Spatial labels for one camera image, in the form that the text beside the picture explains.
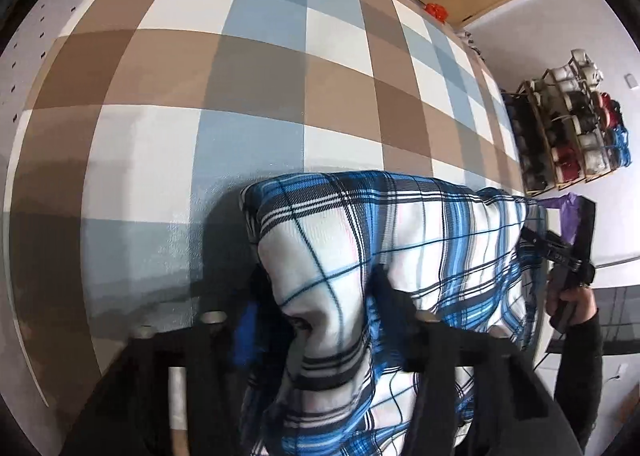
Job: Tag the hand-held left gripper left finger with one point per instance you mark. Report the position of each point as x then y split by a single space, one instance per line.
247 341

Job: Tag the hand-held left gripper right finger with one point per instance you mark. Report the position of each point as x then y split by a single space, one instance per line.
395 326

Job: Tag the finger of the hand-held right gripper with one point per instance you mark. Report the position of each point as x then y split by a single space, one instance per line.
540 243

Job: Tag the blue plaid shirt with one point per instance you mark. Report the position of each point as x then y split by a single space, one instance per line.
425 236

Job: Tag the person's right forearm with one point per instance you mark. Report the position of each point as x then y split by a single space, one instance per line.
580 376

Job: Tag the person's right hand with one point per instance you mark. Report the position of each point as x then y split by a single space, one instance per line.
582 303

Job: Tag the purple bag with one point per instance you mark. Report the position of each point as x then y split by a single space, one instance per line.
567 206

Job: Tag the red plastic bag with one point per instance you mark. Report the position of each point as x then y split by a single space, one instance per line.
436 11

